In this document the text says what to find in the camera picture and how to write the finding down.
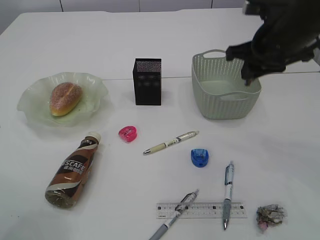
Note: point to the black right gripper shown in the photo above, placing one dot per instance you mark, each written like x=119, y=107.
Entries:
x=271, y=51

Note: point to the blue pencil sharpener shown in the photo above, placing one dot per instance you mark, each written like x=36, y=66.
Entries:
x=199, y=157

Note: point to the pink pencil sharpener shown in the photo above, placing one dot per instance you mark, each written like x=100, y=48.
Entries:
x=128, y=133

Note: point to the paper piece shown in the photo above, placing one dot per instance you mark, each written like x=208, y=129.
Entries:
x=270, y=216

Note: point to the sugared bread roll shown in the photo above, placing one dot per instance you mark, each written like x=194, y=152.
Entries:
x=64, y=98

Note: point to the brown Nescafe coffee bottle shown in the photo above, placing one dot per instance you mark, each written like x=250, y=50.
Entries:
x=66, y=186

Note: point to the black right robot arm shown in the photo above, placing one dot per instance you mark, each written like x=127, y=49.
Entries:
x=303, y=14

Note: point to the pale green plastic basket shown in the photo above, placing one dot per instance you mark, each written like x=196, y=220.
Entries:
x=218, y=88

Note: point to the beige retractable pen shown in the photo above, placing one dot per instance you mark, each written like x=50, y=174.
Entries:
x=170, y=143

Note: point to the blue white gel pen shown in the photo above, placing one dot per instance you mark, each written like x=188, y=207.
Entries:
x=228, y=183

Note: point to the black mesh pen holder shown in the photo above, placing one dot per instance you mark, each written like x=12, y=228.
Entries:
x=147, y=80

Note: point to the grey clear gel pen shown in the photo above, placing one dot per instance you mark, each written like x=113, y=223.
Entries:
x=178, y=211

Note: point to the translucent green wavy plate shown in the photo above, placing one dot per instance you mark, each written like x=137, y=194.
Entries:
x=35, y=100

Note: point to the clear plastic ruler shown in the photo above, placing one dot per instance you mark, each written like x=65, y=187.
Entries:
x=200, y=210

